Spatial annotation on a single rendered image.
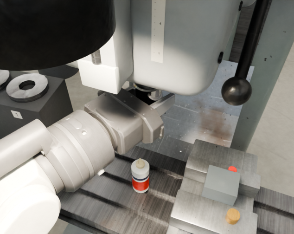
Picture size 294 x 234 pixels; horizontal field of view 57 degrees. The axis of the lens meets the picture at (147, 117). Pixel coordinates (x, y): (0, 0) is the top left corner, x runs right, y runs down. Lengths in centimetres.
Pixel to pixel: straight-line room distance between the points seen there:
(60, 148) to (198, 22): 20
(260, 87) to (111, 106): 54
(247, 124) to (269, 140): 122
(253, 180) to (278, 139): 159
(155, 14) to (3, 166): 21
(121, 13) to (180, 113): 62
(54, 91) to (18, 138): 34
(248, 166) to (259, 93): 26
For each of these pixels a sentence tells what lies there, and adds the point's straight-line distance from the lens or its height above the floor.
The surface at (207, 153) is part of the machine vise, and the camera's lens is 66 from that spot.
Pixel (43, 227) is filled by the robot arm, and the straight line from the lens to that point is 34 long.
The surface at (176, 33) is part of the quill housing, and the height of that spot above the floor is 139.
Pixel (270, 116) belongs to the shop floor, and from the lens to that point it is 232.
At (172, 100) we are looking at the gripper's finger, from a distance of 43.
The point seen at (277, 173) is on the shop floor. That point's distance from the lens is 198.
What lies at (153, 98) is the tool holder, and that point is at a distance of 41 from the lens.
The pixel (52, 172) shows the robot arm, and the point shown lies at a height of 124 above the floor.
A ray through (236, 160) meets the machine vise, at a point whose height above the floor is 100.
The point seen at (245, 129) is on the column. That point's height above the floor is 85.
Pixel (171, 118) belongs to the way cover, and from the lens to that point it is 83.
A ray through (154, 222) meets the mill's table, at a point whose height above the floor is 91.
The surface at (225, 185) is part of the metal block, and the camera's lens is 53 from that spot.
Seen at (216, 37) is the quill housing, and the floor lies 139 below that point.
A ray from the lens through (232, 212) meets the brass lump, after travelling 52.
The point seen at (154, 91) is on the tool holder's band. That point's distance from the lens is 40.
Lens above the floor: 151
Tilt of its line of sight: 46 degrees down
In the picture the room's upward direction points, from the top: straight up
